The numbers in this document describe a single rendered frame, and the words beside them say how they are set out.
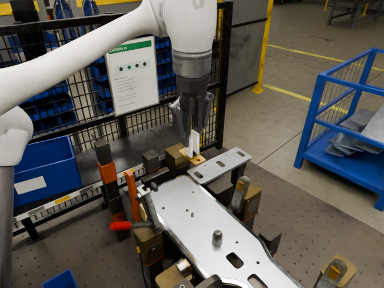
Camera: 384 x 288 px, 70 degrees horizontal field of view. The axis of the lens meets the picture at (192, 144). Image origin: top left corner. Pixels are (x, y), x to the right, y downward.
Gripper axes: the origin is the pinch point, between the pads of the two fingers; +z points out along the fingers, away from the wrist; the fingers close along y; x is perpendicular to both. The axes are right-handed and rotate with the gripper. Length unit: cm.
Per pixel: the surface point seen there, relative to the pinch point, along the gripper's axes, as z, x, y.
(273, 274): 29.2, 30.0, -5.3
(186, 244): 29.2, 8.0, 8.2
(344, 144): 99, -30, -199
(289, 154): 129, -73, -186
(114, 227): 14.6, 1.1, 25.9
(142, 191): 7.7, 0.6, 16.7
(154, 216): 17.3, 2.0, 15.0
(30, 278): 59, -34, 53
